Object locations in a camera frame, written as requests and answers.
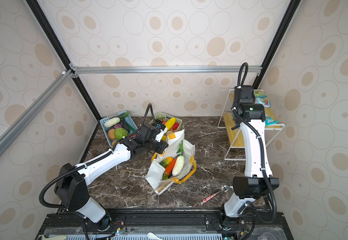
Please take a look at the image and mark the green leafy vegetable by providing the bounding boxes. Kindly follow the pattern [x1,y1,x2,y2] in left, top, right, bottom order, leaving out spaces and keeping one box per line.
[120,111,130,119]

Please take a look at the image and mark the pink handled spoon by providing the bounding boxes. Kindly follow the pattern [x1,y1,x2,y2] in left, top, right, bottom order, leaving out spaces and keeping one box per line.
[202,185,230,203]

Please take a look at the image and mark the diagonal aluminium rail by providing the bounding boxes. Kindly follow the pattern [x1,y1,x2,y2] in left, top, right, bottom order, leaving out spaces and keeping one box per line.
[0,70,73,157]

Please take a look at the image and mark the white wire wooden shelf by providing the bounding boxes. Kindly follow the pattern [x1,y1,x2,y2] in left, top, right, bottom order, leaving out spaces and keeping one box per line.
[218,88,285,162]

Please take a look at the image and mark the teal snack bag front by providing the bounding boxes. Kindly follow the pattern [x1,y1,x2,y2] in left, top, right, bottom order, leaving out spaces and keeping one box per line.
[265,115,279,126]

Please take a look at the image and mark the orange-green papaya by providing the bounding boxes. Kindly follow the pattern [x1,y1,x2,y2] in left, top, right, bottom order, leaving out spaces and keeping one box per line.
[160,157,174,168]

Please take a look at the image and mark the orange potato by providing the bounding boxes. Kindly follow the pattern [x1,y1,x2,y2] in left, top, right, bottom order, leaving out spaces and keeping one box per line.
[108,129,116,141]

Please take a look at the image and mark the orange-red carrot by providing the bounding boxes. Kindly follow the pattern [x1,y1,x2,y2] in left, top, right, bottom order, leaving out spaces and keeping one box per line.
[164,159,177,176]

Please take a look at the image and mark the horizontal aluminium rail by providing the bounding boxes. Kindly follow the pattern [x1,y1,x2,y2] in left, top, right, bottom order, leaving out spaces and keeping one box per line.
[69,62,263,78]

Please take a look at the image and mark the tall yellow mango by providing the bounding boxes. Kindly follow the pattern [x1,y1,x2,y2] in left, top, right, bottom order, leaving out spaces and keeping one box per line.
[165,117,176,130]

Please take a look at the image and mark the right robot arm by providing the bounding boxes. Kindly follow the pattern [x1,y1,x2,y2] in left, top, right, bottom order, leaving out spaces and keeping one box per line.
[223,63,280,223]

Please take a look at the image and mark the white chinese cabbage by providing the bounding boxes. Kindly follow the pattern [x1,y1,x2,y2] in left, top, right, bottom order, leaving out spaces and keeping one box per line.
[172,142,184,177]

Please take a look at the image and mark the yellow-green snack bag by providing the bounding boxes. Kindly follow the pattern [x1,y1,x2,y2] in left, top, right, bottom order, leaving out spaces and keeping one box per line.
[254,90,267,99]

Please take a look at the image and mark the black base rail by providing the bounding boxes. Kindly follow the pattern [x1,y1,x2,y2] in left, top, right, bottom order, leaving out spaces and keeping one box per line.
[36,208,293,240]

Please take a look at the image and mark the blue plastic basket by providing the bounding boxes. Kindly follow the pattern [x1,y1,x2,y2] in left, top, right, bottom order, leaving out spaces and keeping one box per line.
[100,111,138,146]

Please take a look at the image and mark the teal snack bag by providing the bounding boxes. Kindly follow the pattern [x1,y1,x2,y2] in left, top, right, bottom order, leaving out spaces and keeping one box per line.
[255,98,272,108]
[265,115,279,126]

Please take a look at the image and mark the green cabbage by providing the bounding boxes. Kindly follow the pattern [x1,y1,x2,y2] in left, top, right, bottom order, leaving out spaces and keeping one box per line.
[114,128,129,140]

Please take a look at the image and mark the teal snack bag middle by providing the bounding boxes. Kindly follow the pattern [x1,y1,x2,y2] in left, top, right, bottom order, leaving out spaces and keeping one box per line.
[255,98,272,108]

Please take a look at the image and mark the green plastic basket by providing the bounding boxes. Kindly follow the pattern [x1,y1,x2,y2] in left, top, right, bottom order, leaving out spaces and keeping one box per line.
[155,113,182,132]

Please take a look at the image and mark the white grocery bag yellow handles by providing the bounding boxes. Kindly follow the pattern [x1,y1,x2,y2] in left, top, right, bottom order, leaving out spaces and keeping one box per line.
[145,130,197,195]

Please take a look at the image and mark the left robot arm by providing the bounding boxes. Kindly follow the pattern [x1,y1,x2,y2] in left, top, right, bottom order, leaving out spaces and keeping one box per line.
[39,120,169,231]

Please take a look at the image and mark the green cucumber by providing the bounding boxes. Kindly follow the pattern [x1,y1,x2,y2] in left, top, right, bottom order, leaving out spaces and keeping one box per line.
[162,173,169,181]

